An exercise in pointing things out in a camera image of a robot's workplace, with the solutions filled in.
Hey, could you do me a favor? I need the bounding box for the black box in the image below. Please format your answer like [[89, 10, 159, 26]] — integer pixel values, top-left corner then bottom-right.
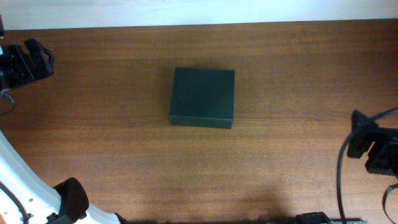
[[170, 67, 235, 129]]

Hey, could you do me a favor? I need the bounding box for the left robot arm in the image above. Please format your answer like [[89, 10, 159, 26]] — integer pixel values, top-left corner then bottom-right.
[[1, 39, 127, 223]]

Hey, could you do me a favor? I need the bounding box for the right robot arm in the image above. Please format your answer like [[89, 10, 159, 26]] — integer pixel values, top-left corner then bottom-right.
[[294, 108, 397, 224]]

